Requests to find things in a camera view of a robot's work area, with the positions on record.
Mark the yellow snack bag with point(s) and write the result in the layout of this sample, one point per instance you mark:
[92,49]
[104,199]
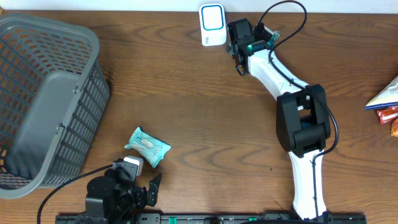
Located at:
[386,98]

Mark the grey plastic shopping basket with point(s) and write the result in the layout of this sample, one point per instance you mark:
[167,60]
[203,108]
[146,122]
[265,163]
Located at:
[53,98]

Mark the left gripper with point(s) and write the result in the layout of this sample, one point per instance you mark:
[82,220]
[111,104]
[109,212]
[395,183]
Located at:
[140,198]

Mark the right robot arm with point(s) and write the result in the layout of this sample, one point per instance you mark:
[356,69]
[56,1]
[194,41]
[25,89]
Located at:
[302,122]

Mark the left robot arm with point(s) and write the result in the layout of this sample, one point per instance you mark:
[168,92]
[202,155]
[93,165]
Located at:
[112,197]

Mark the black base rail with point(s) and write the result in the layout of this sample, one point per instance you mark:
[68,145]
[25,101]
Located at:
[267,218]

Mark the red chocolate bar wrapper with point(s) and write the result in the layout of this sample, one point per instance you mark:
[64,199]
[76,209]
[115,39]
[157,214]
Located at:
[387,115]

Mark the light blue wet wipes pack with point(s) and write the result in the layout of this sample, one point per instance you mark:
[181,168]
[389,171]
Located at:
[151,148]

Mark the orange snack packet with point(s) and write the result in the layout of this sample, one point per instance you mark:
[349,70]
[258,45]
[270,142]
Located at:
[394,128]

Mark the white barcode scanner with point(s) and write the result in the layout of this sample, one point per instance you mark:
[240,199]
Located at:
[212,24]

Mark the teal mouthwash bottle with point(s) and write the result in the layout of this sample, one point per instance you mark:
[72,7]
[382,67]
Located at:
[274,38]

